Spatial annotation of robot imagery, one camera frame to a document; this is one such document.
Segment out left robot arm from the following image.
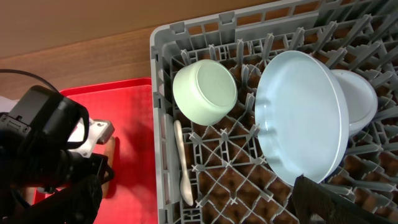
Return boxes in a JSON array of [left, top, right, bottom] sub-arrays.
[[1, 85, 114, 193]]

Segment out grey dishwasher rack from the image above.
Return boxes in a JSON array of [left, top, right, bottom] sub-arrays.
[[150, 0, 397, 223]]

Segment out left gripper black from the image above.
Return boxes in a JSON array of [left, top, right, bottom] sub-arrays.
[[62, 152, 114, 186]]

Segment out green bowl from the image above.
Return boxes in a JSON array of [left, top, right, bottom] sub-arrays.
[[172, 59, 238, 126]]

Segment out light blue bowl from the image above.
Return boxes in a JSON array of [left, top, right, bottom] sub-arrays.
[[332, 69, 378, 136]]

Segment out white plastic spoon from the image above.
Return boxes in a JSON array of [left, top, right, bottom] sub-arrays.
[[174, 120, 193, 206]]

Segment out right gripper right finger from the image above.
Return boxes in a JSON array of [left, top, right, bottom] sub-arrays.
[[292, 175, 394, 224]]

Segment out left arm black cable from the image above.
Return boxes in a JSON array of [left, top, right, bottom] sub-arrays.
[[0, 68, 60, 94]]

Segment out brown carrot piece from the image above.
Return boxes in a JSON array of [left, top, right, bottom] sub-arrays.
[[101, 136, 116, 198]]

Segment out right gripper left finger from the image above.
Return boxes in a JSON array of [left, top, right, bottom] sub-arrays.
[[1, 175, 103, 223]]

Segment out light blue plate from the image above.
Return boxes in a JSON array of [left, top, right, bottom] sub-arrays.
[[255, 50, 349, 185]]

